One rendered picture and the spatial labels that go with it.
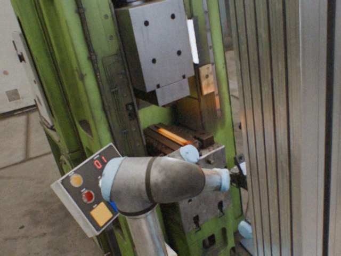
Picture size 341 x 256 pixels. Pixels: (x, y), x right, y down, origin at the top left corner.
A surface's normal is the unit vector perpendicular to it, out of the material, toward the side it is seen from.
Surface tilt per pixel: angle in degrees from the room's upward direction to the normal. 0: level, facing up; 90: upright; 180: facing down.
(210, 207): 90
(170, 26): 90
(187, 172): 55
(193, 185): 87
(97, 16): 90
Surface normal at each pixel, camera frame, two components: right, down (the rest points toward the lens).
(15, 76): 0.34, 0.34
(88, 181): 0.63, -0.36
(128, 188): -0.31, 0.23
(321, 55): 0.11, 0.40
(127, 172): -0.29, -0.49
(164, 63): 0.53, 0.27
